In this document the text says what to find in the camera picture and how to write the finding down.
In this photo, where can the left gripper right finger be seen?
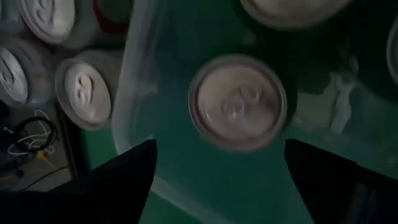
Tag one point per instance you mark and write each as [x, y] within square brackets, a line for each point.
[317, 171]

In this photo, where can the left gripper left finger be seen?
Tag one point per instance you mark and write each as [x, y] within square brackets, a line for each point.
[130, 171]

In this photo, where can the silver and blue soda can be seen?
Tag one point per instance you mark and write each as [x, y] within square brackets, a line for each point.
[12, 74]
[84, 93]

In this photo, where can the clear plastic bin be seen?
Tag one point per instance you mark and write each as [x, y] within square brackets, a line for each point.
[133, 77]

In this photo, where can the green Sprite soda can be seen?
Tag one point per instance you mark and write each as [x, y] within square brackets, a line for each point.
[295, 12]
[237, 102]
[394, 53]

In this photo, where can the silver Diet Coke can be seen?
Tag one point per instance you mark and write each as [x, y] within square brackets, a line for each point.
[46, 18]

